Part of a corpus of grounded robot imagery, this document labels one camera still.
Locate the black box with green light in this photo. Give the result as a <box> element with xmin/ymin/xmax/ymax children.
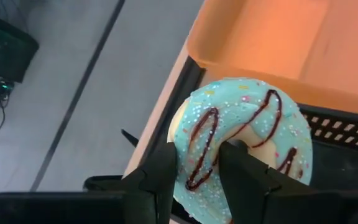
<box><xmin>0</xmin><ymin>11</ymin><xmax>40</xmax><ymax>84</ymax></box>

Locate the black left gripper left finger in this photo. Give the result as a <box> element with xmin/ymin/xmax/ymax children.
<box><xmin>122</xmin><ymin>141</ymin><xmax>179</xmax><ymax>224</ymax></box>

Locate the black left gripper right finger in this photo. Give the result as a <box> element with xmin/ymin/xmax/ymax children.
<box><xmin>218</xmin><ymin>140</ymin><xmax>282</xmax><ymax>224</ymax></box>

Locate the orange translucent plastic bin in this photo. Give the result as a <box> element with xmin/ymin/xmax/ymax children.
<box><xmin>186</xmin><ymin>0</ymin><xmax>358</xmax><ymax>118</ymax></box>

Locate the mint green frosted donut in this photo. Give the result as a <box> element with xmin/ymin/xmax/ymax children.
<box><xmin>166</xmin><ymin>77</ymin><xmax>314</xmax><ymax>224</ymax></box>

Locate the black aluminium rig frame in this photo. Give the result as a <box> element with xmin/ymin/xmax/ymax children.
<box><xmin>141</xmin><ymin>57</ymin><xmax>206</xmax><ymax>175</ymax></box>

